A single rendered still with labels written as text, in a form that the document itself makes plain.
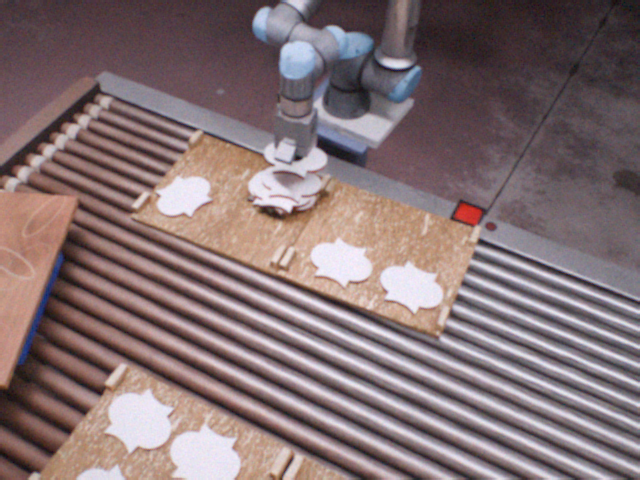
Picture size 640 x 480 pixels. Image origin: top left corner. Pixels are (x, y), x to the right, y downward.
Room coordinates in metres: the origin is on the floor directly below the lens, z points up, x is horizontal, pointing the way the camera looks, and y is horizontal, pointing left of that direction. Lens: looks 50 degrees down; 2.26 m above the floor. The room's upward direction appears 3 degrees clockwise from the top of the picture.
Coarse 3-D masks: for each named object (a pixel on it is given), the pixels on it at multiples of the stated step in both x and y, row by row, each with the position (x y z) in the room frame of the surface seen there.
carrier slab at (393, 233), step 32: (352, 192) 1.27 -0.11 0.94; (320, 224) 1.15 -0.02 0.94; (352, 224) 1.15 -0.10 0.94; (384, 224) 1.16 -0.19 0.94; (416, 224) 1.16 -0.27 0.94; (448, 224) 1.17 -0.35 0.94; (384, 256) 1.05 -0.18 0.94; (416, 256) 1.06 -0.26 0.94; (448, 256) 1.07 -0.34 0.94; (320, 288) 0.95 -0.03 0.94; (352, 288) 0.95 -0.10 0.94; (448, 288) 0.97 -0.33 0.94; (416, 320) 0.87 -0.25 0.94
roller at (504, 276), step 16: (96, 112) 1.56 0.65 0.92; (112, 112) 1.56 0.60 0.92; (128, 128) 1.50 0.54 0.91; (144, 128) 1.49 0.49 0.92; (160, 144) 1.45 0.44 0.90; (176, 144) 1.44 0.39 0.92; (480, 272) 1.04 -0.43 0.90; (496, 272) 1.04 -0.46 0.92; (512, 272) 1.04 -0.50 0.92; (528, 288) 1.00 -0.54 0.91; (544, 288) 0.99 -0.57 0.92; (560, 304) 0.96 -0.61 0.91; (576, 304) 0.95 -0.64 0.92; (592, 304) 0.95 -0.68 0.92; (608, 320) 0.91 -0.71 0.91; (624, 320) 0.91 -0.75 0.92
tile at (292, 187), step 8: (272, 168) 1.27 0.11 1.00; (264, 176) 1.24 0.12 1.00; (272, 176) 1.24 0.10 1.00; (280, 176) 1.25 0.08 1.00; (288, 176) 1.25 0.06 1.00; (296, 176) 1.25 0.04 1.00; (312, 176) 1.25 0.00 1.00; (264, 184) 1.22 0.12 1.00; (272, 184) 1.22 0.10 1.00; (280, 184) 1.22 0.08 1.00; (288, 184) 1.22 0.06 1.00; (296, 184) 1.22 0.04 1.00; (304, 184) 1.22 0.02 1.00; (312, 184) 1.22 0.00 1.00; (320, 184) 1.22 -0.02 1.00; (272, 192) 1.19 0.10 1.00; (280, 192) 1.19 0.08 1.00; (288, 192) 1.19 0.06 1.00; (296, 192) 1.19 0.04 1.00; (304, 192) 1.19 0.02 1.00; (312, 192) 1.20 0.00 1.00; (296, 200) 1.17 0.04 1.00
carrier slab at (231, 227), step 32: (192, 160) 1.36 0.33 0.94; (224, 160) 1.36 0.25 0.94; (256, 160) 1.37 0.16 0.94; (224, 192) 1.24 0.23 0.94; (160, 224) 1.12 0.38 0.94; (192, 224) 1.13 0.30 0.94; (224, 224) 1.13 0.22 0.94; (256, 224) 1.14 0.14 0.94; (288, 224) 1.14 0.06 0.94; (224, 256) 1.04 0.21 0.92; (256, 256) 1.03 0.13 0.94
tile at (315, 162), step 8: (272, 144) 1.27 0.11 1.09; (264, 152) 1.24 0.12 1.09; (272, 152) 1.24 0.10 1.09; (312, 152) 1.24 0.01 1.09; (320, 152) 1.25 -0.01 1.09; (272, 160) 1.21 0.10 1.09; (304, 160) 1.22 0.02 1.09; (312, 160) 1.22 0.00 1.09; (320, 160) 1.22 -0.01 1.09; (280, 168) 1.18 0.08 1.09; (288, 168) 1.18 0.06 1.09; (296, 168) 1.19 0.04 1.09; (304, 168) 1.19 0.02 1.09; (312, 168) 1.19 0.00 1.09; (320, 168) 1.19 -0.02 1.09; (304, 176) 1.16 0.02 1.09
